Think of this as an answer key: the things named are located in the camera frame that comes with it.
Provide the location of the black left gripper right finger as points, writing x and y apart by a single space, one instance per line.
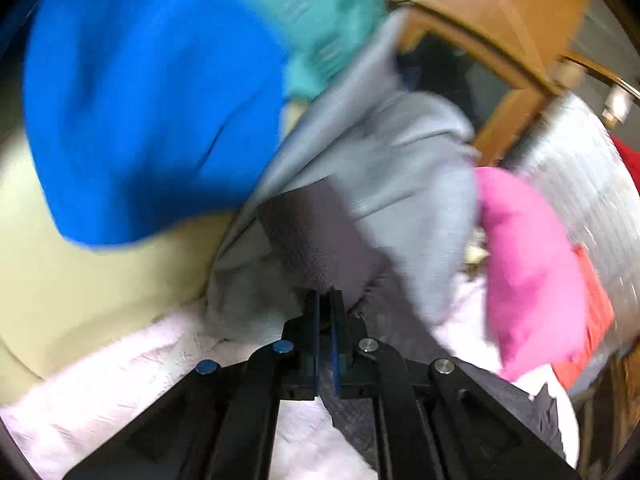
436 421

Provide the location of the red-orange pillow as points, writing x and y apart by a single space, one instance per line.
599 318

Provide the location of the grey coat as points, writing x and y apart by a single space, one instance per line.
402 164

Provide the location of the blue garment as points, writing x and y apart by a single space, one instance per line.
142 113

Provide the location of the white fluffy blanket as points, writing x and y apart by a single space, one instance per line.
65 418

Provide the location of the red cloth on headboard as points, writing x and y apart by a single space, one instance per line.
631 160

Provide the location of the teal garment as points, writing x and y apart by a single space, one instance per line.
322 37

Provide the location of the black quilted jacket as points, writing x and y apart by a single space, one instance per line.
321 248

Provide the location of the pink pillow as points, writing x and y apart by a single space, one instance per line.
536 299

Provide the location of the silver foil insulation mat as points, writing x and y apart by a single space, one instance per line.
568 156

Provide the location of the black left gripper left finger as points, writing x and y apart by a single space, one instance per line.
217 422

